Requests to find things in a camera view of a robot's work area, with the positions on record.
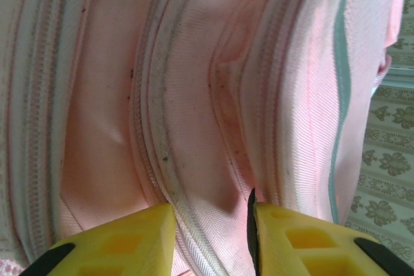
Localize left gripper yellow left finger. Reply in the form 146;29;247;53
19;203;177;276

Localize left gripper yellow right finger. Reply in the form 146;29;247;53
246;187;402;276

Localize pink student backpack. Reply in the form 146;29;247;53
0;0;408;276

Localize aluminium frame post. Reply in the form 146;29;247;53
371;65;414;89

